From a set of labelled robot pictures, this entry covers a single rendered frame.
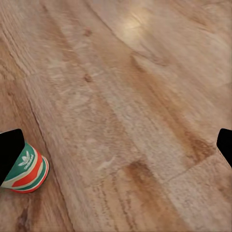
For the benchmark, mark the gym shoe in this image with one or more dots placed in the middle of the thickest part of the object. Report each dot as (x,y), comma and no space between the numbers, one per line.
(29,172)

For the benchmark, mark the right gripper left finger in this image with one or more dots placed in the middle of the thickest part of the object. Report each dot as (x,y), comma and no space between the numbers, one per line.
(12,144)

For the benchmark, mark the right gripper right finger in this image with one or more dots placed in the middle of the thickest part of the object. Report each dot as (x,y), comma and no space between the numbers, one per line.
(224,143)

